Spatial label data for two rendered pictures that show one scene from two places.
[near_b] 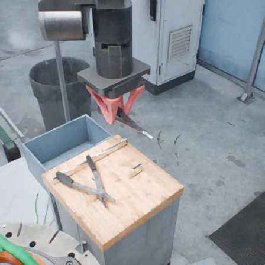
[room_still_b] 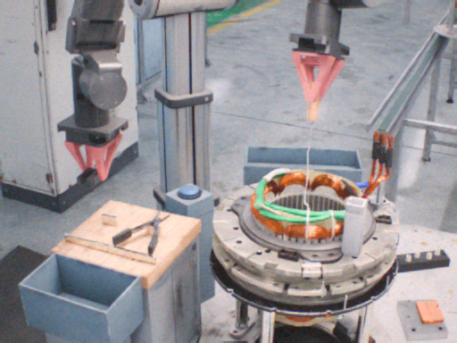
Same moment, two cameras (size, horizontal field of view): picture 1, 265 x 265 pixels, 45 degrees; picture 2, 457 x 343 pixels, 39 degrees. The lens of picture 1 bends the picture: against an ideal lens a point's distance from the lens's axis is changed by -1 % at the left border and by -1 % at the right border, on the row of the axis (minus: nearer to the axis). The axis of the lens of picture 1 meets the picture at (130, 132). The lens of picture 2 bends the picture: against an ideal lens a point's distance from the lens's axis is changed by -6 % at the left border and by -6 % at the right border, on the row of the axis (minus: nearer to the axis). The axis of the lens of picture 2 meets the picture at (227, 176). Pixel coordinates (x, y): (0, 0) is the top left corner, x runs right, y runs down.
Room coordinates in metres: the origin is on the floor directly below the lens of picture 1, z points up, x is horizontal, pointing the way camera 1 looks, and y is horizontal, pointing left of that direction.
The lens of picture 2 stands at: (0.71, 1.00, 1.66)
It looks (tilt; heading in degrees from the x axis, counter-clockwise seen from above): 26 degrees down; 243
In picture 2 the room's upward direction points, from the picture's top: straight up
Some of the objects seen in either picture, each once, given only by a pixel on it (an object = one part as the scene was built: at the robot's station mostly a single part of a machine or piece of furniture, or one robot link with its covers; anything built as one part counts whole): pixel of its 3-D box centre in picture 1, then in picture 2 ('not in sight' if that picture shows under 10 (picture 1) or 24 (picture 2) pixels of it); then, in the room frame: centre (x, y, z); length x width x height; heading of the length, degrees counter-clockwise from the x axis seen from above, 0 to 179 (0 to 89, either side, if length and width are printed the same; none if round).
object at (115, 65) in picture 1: (114, 59); (91, 111); (0.46, 0.03, 1.30); 0.10 x 0.07 x 0.07; 131
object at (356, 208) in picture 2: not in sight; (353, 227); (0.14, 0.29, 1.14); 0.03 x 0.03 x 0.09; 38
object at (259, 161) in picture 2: not in sight; (300, 215); (-0.03, -0.10, 0.92); 0.25 x 0.11 x 0.28; 148
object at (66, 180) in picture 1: (64, 178); (153, 244); (0.40, 0.12, 1.09); 0.04 x 0.01 x 0.02; 55
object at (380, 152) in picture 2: not in sight; (382, 153); (0.02, 0.21, 1.21); 0.04 x 0.04 x 0.03; 38
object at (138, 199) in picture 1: (111, 184); (127, 240); (0.42, 0.04, 1.05); 0.20 x 0.19 x 0.02; 40
